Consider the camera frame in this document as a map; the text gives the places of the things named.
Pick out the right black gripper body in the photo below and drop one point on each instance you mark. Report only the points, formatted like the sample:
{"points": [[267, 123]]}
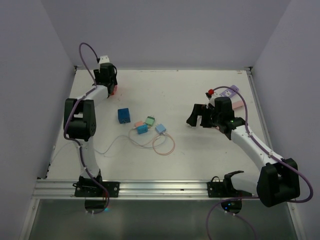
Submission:
{"points": [[210, 118]]}

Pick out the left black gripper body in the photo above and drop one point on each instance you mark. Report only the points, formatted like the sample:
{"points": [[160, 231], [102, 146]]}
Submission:
{"points": [[97, 74]]}

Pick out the light blue usb charger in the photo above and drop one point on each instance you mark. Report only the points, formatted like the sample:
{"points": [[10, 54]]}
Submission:
{"points": [[160, 128]]}

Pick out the green usb charger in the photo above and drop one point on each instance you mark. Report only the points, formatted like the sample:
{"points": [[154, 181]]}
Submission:
{"points": [[150, 120]]}

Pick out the blue cube socket adapter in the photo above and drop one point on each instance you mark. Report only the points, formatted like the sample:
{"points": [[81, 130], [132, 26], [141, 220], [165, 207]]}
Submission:
{"points": [[123, 115]]}

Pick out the blue plug adapter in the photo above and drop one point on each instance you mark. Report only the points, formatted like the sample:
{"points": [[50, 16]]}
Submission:
{"points": [[142, 129]]}

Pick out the salmon pink plug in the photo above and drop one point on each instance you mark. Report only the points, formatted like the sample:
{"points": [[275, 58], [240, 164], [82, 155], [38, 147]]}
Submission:
{"points": [[138, 124]]}

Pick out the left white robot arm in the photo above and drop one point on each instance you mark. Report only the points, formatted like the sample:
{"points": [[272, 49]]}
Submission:
{"points": [[79, 118]]}

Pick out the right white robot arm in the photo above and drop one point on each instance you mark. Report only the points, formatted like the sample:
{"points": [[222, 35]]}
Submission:
{"points": [[278, 180]]}

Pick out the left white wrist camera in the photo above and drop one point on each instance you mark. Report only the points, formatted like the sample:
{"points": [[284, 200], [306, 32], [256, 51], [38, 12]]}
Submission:
{"points": [[104, 59]]}

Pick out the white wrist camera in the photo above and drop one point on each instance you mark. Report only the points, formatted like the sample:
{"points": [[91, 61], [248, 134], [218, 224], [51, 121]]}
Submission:
{"points": [[211, 95], [104, 59]]}

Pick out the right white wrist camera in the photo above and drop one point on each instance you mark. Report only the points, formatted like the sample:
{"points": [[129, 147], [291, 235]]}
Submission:
{"points": [[211, 95]]}

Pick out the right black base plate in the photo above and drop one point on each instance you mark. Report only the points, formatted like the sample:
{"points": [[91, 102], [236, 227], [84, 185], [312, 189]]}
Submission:
{"points": [[217, 189]]}

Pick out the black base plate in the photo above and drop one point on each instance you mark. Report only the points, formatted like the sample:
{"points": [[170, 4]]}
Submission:
{"points": [[92, 190], [217, 189]]}

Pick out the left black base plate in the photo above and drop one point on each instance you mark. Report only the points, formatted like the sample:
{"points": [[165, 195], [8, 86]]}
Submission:
{"points": [[92, 190]]}

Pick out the aluminium mounting rail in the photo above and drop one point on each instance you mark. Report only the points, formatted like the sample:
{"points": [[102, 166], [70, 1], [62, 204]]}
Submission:
{"points": [[151, 210]]}

